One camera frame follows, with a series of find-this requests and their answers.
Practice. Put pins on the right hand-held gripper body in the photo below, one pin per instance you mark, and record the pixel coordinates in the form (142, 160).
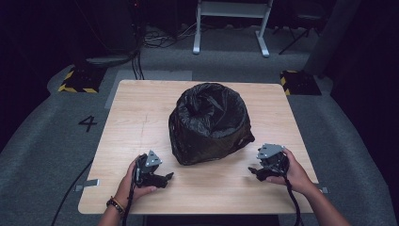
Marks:
(273, 157)

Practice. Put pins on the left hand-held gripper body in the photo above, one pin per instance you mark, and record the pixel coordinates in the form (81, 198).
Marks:
(147, 171)

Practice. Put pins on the black plastic garbage bag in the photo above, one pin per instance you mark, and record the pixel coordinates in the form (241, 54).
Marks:
(204, 132)

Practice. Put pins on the person's left hand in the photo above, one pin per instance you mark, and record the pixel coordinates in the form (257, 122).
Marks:
(127, 188)

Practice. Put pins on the person's right hand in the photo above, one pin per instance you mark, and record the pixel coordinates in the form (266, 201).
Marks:
(296, 175)

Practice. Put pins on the yellow black striped floor plate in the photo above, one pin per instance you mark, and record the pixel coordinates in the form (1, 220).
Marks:
(83, 80)
(301, 83)

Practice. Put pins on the black tripod stand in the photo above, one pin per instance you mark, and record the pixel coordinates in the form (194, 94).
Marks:
(298, 34)

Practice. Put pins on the grey curtain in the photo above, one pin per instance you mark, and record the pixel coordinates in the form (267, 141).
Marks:
(332, 34)

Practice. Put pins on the dark equipment stand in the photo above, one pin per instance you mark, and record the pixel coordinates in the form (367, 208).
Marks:
(116, 28)

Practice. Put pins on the metal table bracket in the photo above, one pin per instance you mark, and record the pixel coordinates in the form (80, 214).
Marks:
(324, 190)
(89, 183)

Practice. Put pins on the white metal stand frame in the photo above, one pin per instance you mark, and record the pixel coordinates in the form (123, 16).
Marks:
(232, 9)

